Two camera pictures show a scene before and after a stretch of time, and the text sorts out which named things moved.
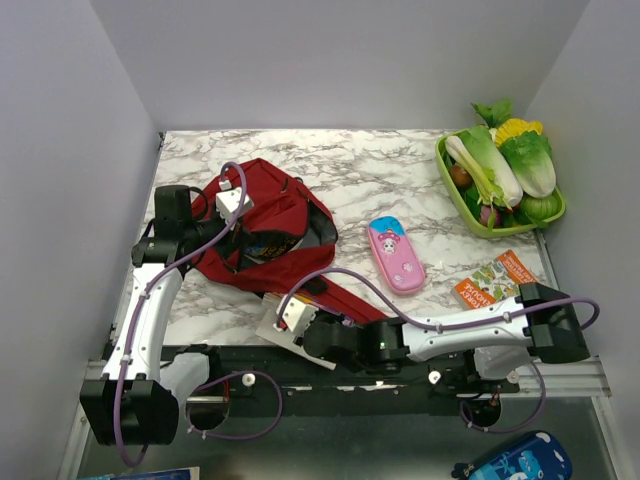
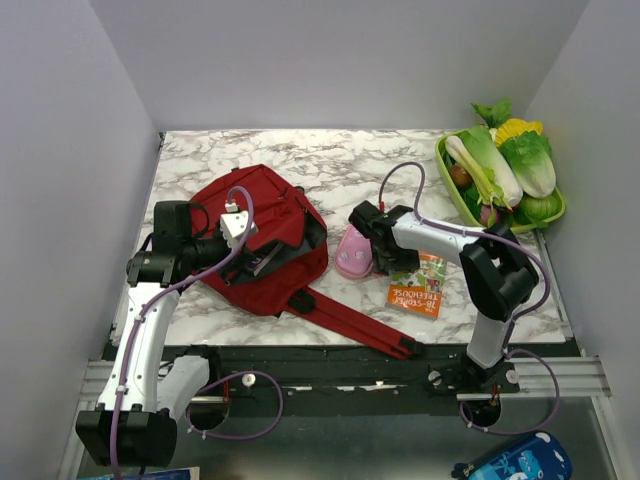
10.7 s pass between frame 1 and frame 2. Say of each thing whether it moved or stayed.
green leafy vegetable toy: stayed
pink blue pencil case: moved
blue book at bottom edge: stayed
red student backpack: moved
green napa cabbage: stayed
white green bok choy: stayed
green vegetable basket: stayed
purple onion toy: stayed
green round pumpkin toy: stayed
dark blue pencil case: stayed
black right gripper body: moved
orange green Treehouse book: moved
